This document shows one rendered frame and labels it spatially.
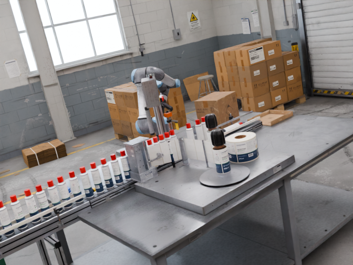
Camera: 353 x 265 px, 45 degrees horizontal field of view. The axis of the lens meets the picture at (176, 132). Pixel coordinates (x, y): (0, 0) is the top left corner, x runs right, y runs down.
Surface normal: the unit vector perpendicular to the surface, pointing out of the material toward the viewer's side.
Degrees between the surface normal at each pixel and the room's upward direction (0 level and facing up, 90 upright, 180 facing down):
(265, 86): 90
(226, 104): 90
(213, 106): 90
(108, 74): 90
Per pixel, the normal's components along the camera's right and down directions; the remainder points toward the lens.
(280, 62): 0.56, 0.11
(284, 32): -0.84, 0.30
